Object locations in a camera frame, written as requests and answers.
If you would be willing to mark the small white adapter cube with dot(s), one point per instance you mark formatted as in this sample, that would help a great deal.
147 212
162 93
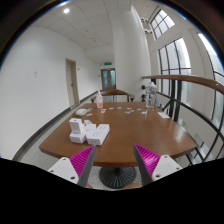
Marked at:
77 138

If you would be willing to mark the orange hand sanitizer bottle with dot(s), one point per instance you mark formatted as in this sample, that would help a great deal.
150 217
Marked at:
99 100

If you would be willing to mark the black table pedestal base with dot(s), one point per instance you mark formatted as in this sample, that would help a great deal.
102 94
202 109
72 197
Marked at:
117 178

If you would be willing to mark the beige side door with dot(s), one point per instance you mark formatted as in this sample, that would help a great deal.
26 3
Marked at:
71 79

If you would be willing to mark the wooden bench in background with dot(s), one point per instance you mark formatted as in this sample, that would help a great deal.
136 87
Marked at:
116 92

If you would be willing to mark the wooden handrail with black railing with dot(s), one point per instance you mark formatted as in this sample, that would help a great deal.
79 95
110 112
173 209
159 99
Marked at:
197 105

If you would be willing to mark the white charger plug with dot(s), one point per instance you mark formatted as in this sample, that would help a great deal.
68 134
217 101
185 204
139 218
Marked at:
76 125

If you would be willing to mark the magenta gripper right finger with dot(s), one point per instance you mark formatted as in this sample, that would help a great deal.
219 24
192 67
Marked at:
152 166

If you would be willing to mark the white power strip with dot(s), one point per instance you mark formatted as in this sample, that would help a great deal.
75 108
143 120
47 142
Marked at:
97 136

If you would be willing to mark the white paper sheet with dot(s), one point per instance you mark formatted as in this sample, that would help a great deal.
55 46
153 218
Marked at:
163 115

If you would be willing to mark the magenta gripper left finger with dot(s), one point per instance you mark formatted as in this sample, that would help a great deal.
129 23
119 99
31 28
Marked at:
75 169

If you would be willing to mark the clear water bottle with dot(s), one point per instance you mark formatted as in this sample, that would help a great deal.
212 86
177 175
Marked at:
150 98

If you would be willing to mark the double glass door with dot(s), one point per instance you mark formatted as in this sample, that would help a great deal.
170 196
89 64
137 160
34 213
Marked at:
108 77

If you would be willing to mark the round wooden table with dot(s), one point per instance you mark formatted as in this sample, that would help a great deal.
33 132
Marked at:
130 124

